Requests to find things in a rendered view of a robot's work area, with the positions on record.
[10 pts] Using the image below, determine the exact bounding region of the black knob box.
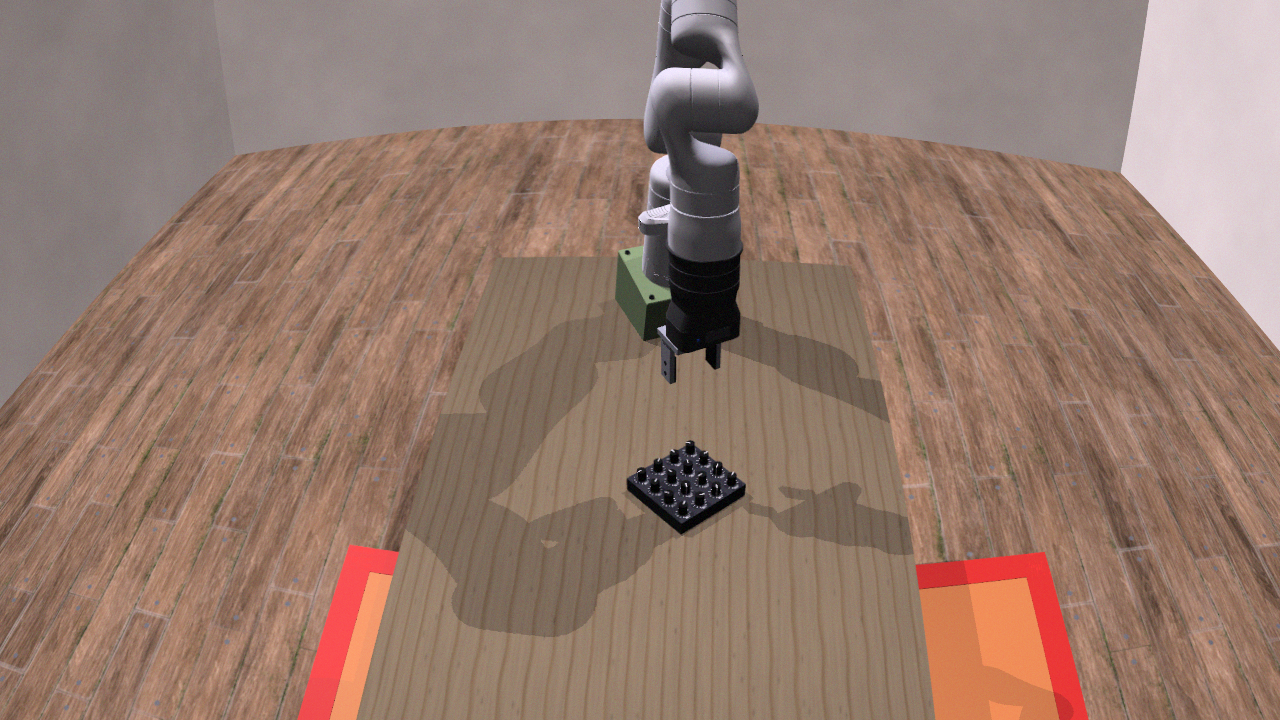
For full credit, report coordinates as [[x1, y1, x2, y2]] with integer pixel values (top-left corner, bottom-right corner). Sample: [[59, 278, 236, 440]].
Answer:
[[627, 439, 746, 534]]

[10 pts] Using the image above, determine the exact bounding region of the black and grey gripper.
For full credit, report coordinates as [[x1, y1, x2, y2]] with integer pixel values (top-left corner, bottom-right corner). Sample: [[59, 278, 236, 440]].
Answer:
[[639, 202, 742, 384]]

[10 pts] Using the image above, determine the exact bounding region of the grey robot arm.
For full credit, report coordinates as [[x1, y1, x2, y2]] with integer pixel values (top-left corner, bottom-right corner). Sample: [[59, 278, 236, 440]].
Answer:
[[643, 0, 759, 288]]

